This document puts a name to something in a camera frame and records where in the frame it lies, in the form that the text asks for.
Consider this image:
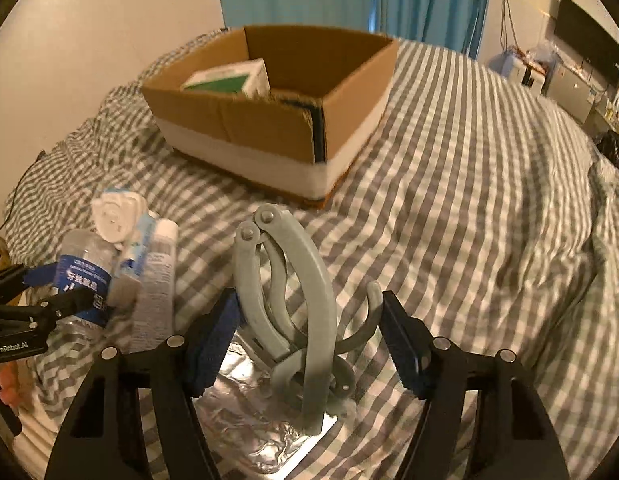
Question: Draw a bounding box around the clear water bottle blue label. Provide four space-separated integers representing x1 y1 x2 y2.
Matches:
52 229 118 341

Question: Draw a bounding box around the white bear figurine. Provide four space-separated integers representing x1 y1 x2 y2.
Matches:
91 188 148 244

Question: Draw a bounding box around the silver blister pack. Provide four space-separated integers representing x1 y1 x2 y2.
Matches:
194 327 344 479

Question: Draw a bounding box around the grey folding hanger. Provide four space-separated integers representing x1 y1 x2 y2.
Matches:
232 204 382 434

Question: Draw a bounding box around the white green carton box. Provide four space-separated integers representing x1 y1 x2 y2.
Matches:
180 58 271 99

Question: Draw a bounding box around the person's left hand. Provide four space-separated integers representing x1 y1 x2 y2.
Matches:
0 362 22 410

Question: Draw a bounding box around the blue white toothpaste tube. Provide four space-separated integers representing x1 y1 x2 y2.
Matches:
106 211 156 308

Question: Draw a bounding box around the white tube with label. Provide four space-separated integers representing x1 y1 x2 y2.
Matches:
129 219 179 353

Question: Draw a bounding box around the grey checkered bed cover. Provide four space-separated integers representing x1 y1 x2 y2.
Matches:
4 40 619 479

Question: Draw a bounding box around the brown cardboard box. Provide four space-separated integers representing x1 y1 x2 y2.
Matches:
141 25 398 207

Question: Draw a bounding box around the silver mini fridge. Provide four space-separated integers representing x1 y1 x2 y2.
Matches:
545 64 596 124

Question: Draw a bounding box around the white suitcase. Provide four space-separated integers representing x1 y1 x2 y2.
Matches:
487 50 546 94

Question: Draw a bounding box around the black wall television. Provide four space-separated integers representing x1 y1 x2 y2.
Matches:
553 0 619 87

